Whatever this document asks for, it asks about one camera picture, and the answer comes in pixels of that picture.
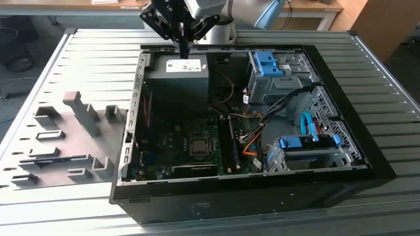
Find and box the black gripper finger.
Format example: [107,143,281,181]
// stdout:
[139,4,186,59]
[185,14,222,59]

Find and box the blue plastic drive carrier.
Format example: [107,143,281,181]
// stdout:
[254,51,281,67]
[262,64,293,77]

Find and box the grey power supply unit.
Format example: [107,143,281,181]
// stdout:
[146,54,211,111]

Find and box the grey metal drive cage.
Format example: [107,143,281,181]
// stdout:
[249,50,322,107]

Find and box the silver CPU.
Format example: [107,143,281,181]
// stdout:
[193,139,210,154]

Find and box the green motherboard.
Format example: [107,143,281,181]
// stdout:
[131,114,266,181]

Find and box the wooden cabinet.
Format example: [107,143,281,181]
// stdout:
[347,0,420,63]

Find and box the hard disk in blue carrier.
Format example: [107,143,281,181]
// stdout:
[278,134,342,151]

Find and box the perforated metal disk bay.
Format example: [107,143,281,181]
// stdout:
[266,86,367,173]

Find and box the grey parts rack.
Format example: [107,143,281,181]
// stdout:
[10,91,130,191]

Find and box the black graphics card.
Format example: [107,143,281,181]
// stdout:
[170,164,221,178]

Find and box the black PC case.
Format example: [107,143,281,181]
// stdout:
[109,44,398,225]

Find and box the orange yellow power wire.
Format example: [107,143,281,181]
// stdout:
[210,70,237,106]

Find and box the black cable bundle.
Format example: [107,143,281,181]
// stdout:
[245,87,313,146]

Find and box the blue SATA cable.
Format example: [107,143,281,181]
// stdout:
[301,112,322,142]

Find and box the orange red wire bundle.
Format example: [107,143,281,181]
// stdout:
[242,130,263,157]

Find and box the CPU socket metal frame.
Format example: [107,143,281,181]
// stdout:
[187,134,214,161]

